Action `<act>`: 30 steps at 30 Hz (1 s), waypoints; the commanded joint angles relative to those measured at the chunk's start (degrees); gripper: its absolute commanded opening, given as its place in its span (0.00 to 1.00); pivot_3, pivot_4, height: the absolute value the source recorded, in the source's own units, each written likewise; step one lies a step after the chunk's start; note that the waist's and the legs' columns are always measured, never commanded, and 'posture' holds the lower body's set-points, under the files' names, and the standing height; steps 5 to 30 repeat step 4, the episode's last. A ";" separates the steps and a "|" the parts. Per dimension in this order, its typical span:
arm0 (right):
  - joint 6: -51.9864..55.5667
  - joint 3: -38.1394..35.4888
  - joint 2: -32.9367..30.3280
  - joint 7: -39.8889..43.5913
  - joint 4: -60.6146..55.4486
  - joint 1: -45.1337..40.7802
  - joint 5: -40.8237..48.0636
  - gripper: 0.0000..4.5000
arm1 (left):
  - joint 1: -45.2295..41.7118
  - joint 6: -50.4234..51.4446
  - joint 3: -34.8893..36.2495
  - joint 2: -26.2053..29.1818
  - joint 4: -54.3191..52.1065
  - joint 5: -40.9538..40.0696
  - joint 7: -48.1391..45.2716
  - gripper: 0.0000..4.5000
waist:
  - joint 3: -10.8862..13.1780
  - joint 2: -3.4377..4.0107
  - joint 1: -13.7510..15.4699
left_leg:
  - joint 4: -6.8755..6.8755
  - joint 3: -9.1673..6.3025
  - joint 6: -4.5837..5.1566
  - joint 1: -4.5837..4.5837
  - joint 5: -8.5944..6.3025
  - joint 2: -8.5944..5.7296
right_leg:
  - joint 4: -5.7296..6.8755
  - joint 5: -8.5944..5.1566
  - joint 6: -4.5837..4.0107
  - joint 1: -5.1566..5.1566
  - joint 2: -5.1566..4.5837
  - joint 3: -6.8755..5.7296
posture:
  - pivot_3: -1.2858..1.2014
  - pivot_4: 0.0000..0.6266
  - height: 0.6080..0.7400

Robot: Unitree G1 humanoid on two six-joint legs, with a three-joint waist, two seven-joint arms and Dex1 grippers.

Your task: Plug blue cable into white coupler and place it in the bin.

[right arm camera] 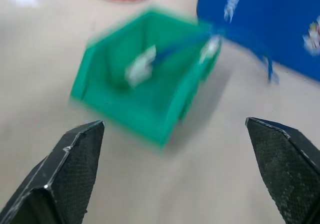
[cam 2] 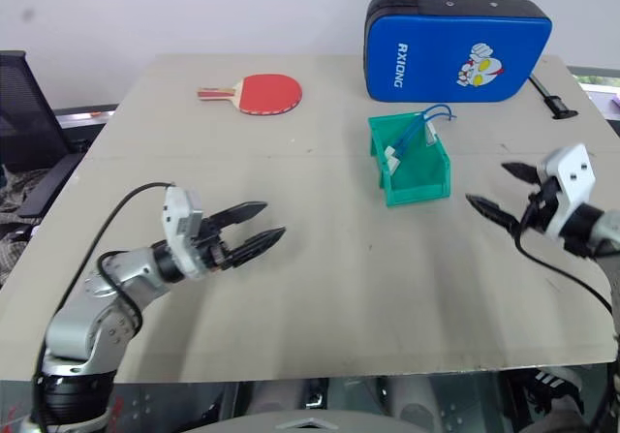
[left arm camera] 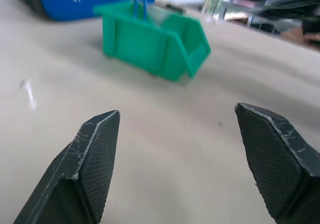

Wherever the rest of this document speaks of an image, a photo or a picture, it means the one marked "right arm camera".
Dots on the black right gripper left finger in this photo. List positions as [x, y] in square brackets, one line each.
[62, 179]

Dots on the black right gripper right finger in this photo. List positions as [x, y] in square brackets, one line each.
[287, 169]

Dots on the white coupler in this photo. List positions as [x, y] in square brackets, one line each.
[140, 67]

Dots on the green plastic bin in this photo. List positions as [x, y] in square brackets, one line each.
[140, 108]

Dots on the blue box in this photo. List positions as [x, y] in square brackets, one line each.
[265, 16]

